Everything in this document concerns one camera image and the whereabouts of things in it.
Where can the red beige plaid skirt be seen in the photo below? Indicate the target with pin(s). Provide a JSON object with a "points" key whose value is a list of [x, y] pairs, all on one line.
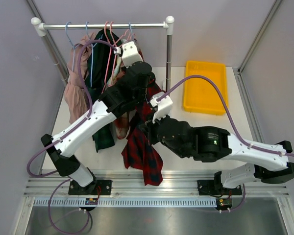
{"points": [[122, 125]]}

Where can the blue wire hanger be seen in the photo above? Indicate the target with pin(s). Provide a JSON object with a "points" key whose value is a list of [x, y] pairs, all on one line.
{"points": [[132, 36]]}

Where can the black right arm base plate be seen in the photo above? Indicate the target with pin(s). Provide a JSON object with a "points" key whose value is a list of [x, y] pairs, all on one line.
{"points": [[210, 188]]}

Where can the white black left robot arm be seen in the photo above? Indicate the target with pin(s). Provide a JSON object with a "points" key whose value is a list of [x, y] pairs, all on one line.
{"points": [[121, 98]]}

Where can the pink hanger with plaid skirt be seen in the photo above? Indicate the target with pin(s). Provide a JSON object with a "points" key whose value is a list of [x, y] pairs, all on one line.
{"points": [[121, 40]]}

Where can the white slotted cable duct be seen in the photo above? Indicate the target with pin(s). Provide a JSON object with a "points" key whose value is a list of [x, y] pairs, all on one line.
{"points": [[205, 202]]}

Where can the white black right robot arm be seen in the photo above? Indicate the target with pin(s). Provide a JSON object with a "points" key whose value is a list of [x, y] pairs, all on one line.
{"points": [[264, 163]]}

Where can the dark green plaid skirt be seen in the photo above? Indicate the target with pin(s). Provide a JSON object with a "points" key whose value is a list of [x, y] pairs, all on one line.
{"points": [[103, 138]]}

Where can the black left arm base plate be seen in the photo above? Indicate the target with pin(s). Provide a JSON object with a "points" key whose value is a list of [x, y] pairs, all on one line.
{"points": [[100, 187]]}

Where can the pastel tie-dye garment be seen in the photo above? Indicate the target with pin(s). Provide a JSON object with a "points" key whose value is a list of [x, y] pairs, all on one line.
{"points": [[118, 72]]}

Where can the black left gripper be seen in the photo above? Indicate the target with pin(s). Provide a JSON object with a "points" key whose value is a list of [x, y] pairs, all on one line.
{"points": [[151, 77]]}

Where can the red black plaid skirt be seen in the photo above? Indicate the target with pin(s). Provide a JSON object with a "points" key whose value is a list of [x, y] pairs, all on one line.
{"points": [[138, 153]]}

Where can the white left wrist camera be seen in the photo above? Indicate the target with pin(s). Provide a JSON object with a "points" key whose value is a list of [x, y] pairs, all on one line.
{"points": [[129, 54]]}

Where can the pink pleated skirt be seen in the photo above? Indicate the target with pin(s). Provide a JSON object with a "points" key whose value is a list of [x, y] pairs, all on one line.
{"points": [[74, 94]]}

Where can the silver white clothes rack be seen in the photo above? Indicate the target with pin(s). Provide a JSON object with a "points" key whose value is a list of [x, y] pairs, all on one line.
{"points": [[42, 30]]}

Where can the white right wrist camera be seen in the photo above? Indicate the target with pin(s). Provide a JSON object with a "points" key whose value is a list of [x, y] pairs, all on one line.
{"points": [[162, 107]]}

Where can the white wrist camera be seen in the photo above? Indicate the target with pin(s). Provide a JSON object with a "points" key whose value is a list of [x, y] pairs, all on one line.
{"points": [[162, 107], [129, 54]]}

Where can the blue hanger with pink skirt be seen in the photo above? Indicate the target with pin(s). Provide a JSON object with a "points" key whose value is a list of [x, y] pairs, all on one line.
{"points": [[73, 46]]}

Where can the yellow plastic tray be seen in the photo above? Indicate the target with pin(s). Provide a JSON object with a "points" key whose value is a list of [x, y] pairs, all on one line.
{"points": [[199, 95]]}

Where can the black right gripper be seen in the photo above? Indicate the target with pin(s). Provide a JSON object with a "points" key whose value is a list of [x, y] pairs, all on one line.
{"points": [[150, 131]]}

